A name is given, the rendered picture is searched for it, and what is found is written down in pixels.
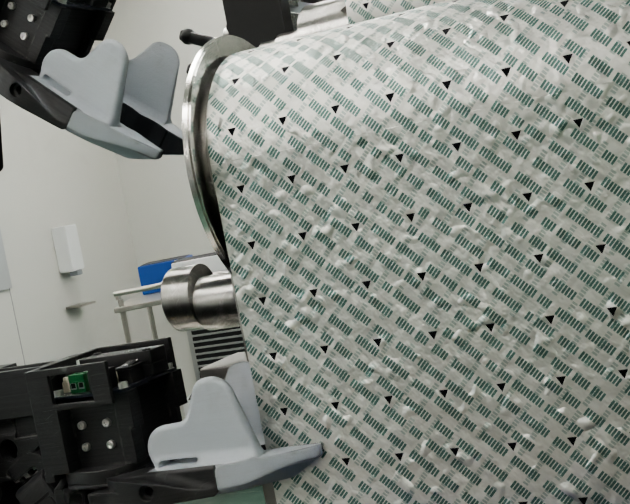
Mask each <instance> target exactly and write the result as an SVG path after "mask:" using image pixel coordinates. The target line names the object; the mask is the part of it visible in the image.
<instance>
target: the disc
mask: <svg viewBox="0 0 630 504"><path fill-rule="evenodd" d="M253 48H256V47H255V46H253V45H252V44H251V43H249V42H248V41H246V40H244V39H242V38H240V37H237V36H234V35H223V36H219V37H216V38H213V39H211V40H209V41H208V42H207V43H206V44H205V45H204V46H203V47H202V48H201V49H200V50H199V52H198V53H197V55H196V57H195V59H194V61H193V63H192V65H191V68H190V71H189V74H188V77H187V81H186V85H185V90H184V97H183V107H182V139H183V150H184V158H185V165H186V171H187V176H188V180H189V185H190V189H191V193H192V197H193V200H194V203H195V206H196V210H197V213H198V215H199V218H200V221H201V223H202V226H203V228H204V230H205V233H206V235H207V237H208V239H209V241H210V243H211V245H212V247H213V248H214V250H215V252H216V254H217V255H218V257H219V258H220V260H221V261H222V263H223V264H224V265H225V267H226V268H227V269H228V271H229V272H230V273H231V274H232V272H231V267H230V262H229V257H228V252H227V247H226V242H225V237H224V231H223V226H222V221H221V216H220V211H219V206H218V201H217V197H216V194H215V191H214V187H213V184H212V180H211V175H210V170H209V165H208V159H207V150H206V136H205V123H206V110H207V103H208V98H209V93H210V89H211V85H212V81H213V79H214V76H215V74H216V71H217V69H218V68H219V66H220V65H221V63H222V62H223V61H224V60H225V59H226V58H227V57H228V56H230V55H232V54H234V53H237V52H241V51H245V50H249V49H253Z"/></svg>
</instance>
